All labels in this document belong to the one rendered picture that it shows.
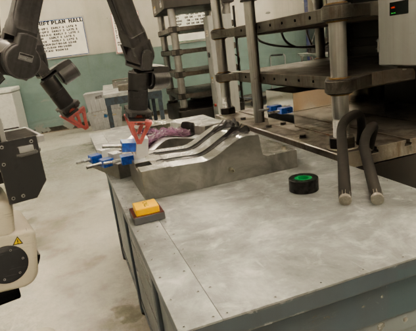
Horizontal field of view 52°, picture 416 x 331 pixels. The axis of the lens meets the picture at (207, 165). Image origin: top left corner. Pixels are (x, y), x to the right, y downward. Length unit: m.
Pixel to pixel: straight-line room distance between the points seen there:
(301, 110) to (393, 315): 1.26
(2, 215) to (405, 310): 0.96
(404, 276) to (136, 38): 0.84
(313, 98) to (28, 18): 1.35
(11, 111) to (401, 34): 6.85
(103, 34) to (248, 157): 7.25
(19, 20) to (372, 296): 0.91
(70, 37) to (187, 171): 7.28
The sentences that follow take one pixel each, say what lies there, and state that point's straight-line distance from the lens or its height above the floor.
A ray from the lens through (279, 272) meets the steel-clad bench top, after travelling 0.82.
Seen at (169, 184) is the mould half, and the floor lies 0.83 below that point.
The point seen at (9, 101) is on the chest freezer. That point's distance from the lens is 7.76.
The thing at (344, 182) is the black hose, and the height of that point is 0.84.
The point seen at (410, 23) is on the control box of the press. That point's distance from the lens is 1.51.
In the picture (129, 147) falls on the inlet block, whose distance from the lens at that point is 1.28.
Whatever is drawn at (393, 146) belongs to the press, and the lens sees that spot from 1.73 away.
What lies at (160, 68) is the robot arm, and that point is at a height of 1.16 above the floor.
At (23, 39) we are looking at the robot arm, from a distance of 1.04.
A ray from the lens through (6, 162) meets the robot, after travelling 1.18.
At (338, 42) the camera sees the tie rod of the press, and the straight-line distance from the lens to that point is 1.59.
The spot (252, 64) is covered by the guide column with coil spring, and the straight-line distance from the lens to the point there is 2.26.
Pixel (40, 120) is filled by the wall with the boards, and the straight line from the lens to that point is 8.59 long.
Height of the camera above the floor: 1.21
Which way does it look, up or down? 16 degrees down
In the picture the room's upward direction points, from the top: 7 degrees counter-clockwise
